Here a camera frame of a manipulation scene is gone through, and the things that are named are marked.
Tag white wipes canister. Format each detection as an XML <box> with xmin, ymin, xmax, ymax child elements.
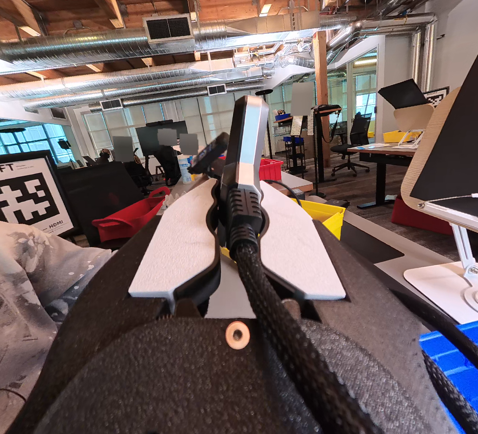
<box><xmin>177</xmin><ymin>154</ymin><xmax>193</xmax><ymax>185</ymax></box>

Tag blue plastic bin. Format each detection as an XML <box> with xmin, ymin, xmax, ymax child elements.
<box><xmin>418</xmin><ymin>321</ymin><xmax>478</xmax><ymax>434</ymax></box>

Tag black HDMI cable green plugs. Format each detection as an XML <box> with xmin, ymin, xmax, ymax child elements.
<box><xmin>267</xmin><ymin>179</ymin><xmax>303</xmax><ymax>207</ymax></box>

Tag silver vertical pipe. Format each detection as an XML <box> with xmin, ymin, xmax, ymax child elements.
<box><xmin>411</xmin><ymin>22</ymin><xmax>436</xmax><ymax>92</ymax></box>

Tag metal rack with blue bins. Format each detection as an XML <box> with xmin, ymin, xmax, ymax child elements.
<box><xmin>274</xmin><ymin>112</ymin><xmax>311</xmax><ymax>178</ymax></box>

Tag wooden support post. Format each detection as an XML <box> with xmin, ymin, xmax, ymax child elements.
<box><xmin>313</xmin><ymin>31</ymin><xmax>332</xmax><ymax>168</ymax></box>

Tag black standing desk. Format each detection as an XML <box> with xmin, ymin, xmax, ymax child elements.
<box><xmin>311</xmin><ymin>104</ymin><xmax>343</xmax><ymax>198</ymax></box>

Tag black office chair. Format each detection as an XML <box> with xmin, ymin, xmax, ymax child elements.
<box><xmin>330</xmin><ymin>113</ymin><xmax>373</xmax><ymax>178</ymax></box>

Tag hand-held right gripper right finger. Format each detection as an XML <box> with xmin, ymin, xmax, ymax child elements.
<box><xmin>258</xmin><ymin>180</ymin><xmax>347</xmax><ymax>301</ymax></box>

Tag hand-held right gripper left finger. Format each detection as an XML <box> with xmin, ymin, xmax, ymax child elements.
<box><xmin>128</xmin><ymin>178</ymin><xmax>222</xmax><ymax>312</ymax></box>

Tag silver black docking hub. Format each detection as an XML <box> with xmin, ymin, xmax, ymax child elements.
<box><xmin>218</xmin><ymin>95</ymin><xmax>270</xmax><ymax>248</ymax></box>

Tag long red ribbed bin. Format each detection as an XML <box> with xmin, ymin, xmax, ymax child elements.
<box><xmin>258</xmin><ymin>158</ymin><xmax>284</xmax><ymax>181</ymax></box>

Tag red tote with handles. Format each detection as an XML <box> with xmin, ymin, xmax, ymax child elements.
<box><xmin>91</xmin><ymin>186</ymin><xmax>171</xmax><ymax>243</ymax></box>

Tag yellow plastic bin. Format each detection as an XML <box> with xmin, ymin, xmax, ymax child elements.
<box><xmin>220</xmin><ymin>198</ymin><xmax>346</xmax><ymax>263</ymax></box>

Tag thick black braided cable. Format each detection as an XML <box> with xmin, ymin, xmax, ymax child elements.
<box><xmin>227</xmin><ymin>187</ymin><xmax>478</xmax><ymax>434</ymax></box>

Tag red fabric bag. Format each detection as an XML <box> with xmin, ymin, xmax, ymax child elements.
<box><xmin>391</xmin><ymin>195</ymin><xmax>454</xmax><ymax>236</ymax></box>

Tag person's left forearm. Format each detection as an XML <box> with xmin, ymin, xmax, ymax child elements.
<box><xmin>0</xmin><ymin>220</ymin><xmax>113</xmax><ymax>334</ymax></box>

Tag framed tag poster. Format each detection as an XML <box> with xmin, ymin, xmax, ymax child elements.
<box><xmin>424</xmin><ymin>87</ymin><xmax>450</xmax><ymax>110</ymax></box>
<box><xmin>0</xmin><ymin>150</ymin><xmax>78</xmax><ymax>237</ymax></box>

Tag black television screen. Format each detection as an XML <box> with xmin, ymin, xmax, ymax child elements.
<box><xmin>135</xmin><ymin>120</ymin><xmax>189</xmax><ymax>157</ymax></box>

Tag thin black earphone wire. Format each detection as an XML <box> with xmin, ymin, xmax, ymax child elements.
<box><xmin>0</xmin><ymin>387</ymin><xmax>27</xmax><ymax>403</ymax></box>

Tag wooden top desk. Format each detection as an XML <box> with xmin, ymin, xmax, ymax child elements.
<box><xmin>347</xmin><ymin>142</ymin><xmax>418</xmax><ymax>210</ymax></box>

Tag silver ventilation duct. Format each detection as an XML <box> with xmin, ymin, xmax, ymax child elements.
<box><xmin>0</xmin><ymin>62</ymin><xmax>275</xmax><ymax>101</ymax></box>
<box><xmin>0</xmin><ymin>12</ymin><xmax>356</xmax><ymax>65</ymax></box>
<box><xmin>22</xmin><ymin>79</ymin><xmax>266</xmax><ymax>110</ymax></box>

